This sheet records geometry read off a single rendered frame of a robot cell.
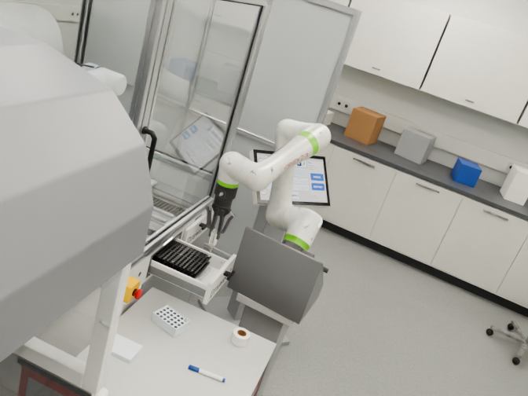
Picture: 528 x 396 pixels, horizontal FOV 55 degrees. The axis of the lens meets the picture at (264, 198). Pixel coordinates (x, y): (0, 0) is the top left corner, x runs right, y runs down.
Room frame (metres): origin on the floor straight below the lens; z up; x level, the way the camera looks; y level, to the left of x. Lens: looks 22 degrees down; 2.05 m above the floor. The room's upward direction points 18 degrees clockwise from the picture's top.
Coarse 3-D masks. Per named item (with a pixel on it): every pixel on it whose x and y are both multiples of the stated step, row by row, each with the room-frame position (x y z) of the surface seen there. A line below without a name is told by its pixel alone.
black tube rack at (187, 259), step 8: (168, 248) 1.99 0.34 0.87; (176, 248) 1.95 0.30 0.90; (184, 248) 1.97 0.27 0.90; (192, 248) 1.99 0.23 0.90; (152, 256) 1.85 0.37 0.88; (160, 256) 1.85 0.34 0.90; (168, 256) 1.87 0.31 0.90; (176, 256) 1.93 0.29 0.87; (184, 256) 1.91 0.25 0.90; (192, 256) 1.93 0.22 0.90; (200, 256) 1.95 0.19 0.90; (168, 264) 1.85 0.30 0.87; (176, 264) 1.83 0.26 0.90; (184, 264) 1.90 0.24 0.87; (192, 264) 1.87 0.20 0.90; (208, 264) 1.97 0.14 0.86; (184, 272) 1.83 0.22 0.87; (192, 272) 1.86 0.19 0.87; (200, 272) 1.88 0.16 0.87
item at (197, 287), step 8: (176, 240) 2.04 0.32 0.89; (200, 248) 2.02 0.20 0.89; (216, 256) 2.00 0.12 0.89; (152, 264) 1.80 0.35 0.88; (160, 264) 1.80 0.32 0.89; (216, 264) 2.00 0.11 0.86; (152, 272) 1.80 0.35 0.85; (160, 272) 1.79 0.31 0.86; (168, 272) 1.79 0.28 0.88; (176, 272) 1.78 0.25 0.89; (216, 272) 1.97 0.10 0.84; (168, 280) 1.78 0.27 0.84; (176, 280) 1.78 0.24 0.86; (184, 280) 1.77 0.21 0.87; (192, 280) 1.77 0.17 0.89; (200, 280) 1.86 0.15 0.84; (208, 280) 1.88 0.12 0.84; (184, 288) 1.77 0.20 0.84; (192, 288) 1.76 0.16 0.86; (200, 288) 1.76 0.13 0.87; (200, 296) 1.76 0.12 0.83
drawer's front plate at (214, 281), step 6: (234, 258) 1.98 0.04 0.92; (228, 264) 1.91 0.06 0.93; (222, 270) 1.85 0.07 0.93; (228, 270) 1.93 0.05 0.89; (216, 276) 1.79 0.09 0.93; (222, 276) 1.86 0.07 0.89; (210, 282) 1.74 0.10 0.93; (216, 282) 1.79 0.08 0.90; (210, 288) 1.73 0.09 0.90; (216, 288) 1.82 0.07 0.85; (210, 294) 1.74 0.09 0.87; (204, 300) 1.73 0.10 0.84
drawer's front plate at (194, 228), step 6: (204, 216) 2.28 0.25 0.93; (198, 222) 2.20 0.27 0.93; (204, 222) 2.30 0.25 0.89; (186, 228) 2.11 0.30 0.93; (192, 228) 2.14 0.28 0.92; (198, 228) 2.22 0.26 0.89; (186, 234) 2.09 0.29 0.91; (192, 234) 2.17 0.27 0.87; (198, 234) 2.25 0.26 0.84; (186, 240) 2.10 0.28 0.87; (192, 240) 2.19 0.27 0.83
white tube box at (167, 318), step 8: (160, 312) 1.64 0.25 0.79; (168, 312) 1.65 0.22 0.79; (176, 312) 1.66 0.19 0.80; (152, 320) 1.61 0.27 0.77; (160, 320) 1.59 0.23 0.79; (168, 320) 1.60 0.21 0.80; (176, 320) 1.61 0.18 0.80; (168, 328) 1.57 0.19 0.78; (176, 328) 1.57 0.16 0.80; (184, 328) 1.61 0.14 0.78
